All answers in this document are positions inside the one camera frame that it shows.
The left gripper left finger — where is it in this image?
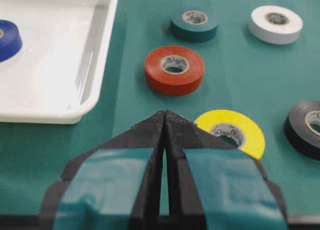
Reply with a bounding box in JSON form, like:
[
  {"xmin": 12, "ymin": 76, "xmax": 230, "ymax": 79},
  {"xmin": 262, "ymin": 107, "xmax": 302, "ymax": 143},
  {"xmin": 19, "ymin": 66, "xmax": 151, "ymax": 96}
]
[{"xmin": 39, "ymin": 111, "xmax": 165, "ymax": 230}]

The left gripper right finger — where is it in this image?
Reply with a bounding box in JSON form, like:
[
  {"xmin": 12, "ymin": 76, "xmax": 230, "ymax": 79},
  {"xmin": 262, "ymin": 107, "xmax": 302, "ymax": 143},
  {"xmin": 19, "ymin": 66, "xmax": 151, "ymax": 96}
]
[{"xmin": 164, "ymin": 110, "xmax": 288, "ymax": 230}]

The black tape roll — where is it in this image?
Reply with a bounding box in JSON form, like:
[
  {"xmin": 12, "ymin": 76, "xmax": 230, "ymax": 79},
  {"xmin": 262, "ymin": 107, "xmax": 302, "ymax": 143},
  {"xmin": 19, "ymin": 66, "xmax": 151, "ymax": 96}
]
[{"xmin": 284, "ymin": 100, "xmax": 320, "ymax": 160}]

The red tape roll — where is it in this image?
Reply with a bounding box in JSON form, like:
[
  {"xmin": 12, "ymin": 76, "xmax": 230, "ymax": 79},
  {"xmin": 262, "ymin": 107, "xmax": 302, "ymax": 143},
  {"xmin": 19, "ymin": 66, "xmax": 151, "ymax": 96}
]
[{"xmin": 144, "ymin": 46, "xmax": 205, "ymax": 96}]

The white tape roll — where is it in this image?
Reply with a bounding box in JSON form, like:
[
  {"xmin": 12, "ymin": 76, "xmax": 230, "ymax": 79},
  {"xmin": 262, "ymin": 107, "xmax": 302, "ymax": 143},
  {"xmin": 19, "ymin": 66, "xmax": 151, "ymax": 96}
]
[{"xmin": 248, "ymin": 5, "xmax": 304, "ymax": 45}]

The blue tape roll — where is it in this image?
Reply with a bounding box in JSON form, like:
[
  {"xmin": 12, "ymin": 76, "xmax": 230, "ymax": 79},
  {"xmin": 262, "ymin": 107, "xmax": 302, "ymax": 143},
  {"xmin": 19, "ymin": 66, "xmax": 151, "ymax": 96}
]
[{"xmin": 0, "ymin": 20, "xmax": 23, "ymax": 62}]

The yellow tape roll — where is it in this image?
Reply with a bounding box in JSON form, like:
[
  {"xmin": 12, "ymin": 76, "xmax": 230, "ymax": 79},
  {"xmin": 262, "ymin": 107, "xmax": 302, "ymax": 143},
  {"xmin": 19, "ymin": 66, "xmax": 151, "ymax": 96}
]
[{"xmin": 194, "ymin": 109, "xmax": 266, "ymax": 160}]

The white plastic tray case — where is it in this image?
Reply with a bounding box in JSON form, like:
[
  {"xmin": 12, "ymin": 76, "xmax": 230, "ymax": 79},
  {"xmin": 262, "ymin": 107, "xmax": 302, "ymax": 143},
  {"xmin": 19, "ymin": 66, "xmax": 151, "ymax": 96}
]
[{"xmin": 0, "ymin": 0, "xmax": 118, "ymax": 124}]

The teal green tape roll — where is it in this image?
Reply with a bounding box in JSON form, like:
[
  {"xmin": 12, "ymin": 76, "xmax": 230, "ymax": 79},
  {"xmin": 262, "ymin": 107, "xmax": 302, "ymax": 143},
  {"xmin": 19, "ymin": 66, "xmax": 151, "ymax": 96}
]
[{"xmin": 170, "ymin": 6, "xmax": 219, "ymax": 42}]

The green table cloth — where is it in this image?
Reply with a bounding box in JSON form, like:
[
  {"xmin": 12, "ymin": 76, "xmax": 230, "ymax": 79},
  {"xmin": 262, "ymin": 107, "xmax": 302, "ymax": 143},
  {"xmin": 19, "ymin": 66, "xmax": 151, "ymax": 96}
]
[{"xmin": 0, "ymin": 0, "xmax": 320, "ymax": 215}]

